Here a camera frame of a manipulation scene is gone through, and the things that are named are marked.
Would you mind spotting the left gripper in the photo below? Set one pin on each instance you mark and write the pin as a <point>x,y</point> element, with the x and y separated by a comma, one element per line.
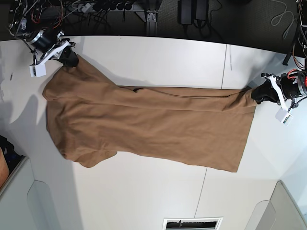
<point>293,85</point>

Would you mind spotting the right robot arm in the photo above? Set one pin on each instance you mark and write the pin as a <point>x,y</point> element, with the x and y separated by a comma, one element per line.
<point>38,23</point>

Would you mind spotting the brown t-shirt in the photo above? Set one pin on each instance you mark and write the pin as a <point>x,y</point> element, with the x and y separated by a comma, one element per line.
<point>91,119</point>

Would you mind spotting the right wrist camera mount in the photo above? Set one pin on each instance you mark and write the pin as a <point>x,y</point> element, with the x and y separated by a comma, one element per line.
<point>38,68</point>

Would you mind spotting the orange fabric item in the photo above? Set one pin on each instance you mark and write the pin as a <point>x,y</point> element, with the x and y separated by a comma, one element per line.
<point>4,170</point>

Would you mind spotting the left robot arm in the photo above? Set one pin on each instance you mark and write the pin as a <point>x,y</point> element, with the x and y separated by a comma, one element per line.
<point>298,47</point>

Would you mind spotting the aluminium frame post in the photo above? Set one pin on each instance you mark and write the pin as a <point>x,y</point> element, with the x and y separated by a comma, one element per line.
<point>151,23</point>

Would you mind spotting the black power adapter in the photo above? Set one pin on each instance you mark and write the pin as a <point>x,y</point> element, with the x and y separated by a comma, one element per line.
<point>185,12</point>

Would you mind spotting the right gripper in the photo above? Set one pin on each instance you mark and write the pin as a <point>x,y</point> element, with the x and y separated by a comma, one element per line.
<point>44,39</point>

